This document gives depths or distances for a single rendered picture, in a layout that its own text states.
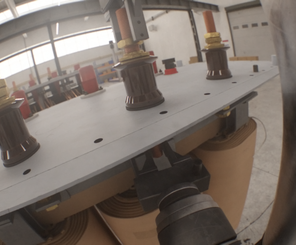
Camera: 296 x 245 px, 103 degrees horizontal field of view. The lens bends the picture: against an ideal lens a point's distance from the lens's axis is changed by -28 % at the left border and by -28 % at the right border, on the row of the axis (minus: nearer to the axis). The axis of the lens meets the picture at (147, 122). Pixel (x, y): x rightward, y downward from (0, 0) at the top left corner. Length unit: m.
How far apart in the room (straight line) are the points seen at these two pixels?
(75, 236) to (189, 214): 0.38
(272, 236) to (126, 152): 0.25
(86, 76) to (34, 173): 0.57
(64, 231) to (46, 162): 0.35
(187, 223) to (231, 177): 0.58
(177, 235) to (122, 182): 0.35
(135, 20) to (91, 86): 0.49
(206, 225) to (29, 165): 0.25
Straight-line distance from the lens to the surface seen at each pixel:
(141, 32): 0.30
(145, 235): 0.57
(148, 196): 0.28
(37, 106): 2.12
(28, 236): 0.50
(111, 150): 0.20
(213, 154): 0.68
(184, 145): 0.63
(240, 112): 0.72
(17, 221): 0.46
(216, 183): 0.78
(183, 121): 0.24
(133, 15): 0.30
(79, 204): 0.55
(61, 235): 0.55
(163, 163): 0.45
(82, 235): 0.52
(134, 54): 0.32
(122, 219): 0.49
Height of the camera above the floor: 1.45
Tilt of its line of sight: 21 degrees down
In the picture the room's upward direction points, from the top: 14 degrees counter-clockwise
